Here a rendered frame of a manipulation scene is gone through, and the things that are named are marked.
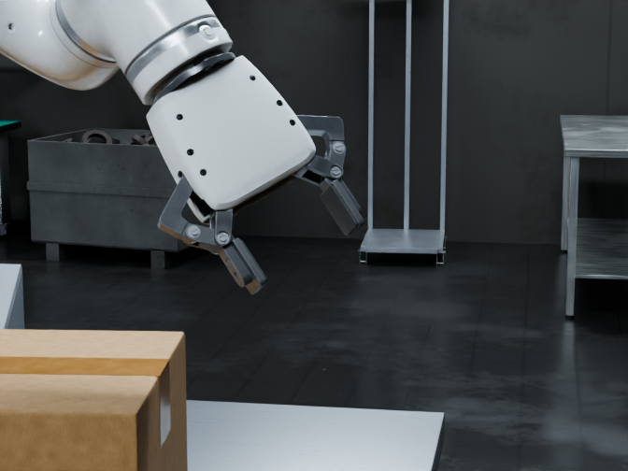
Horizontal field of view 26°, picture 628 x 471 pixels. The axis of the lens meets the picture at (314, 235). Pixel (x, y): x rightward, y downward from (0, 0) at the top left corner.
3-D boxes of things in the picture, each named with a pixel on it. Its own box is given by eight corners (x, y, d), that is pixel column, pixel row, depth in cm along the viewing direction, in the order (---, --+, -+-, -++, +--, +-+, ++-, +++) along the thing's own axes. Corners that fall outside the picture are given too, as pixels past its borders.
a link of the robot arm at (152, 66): (210, 45, 111) (230, 75, 110) (118, 92, 107) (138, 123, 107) (233, 0, 103) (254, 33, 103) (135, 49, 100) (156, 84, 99)
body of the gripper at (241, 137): (230, 61, 110) (306, 177, 109) (123, 118, 106) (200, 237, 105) (251, 22, 103) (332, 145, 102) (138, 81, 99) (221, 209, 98)
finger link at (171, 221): (216, 142, 104) (258, 201, 104) (135, 194, 102) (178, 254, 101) (219, 137, 103) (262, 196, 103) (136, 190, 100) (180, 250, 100)
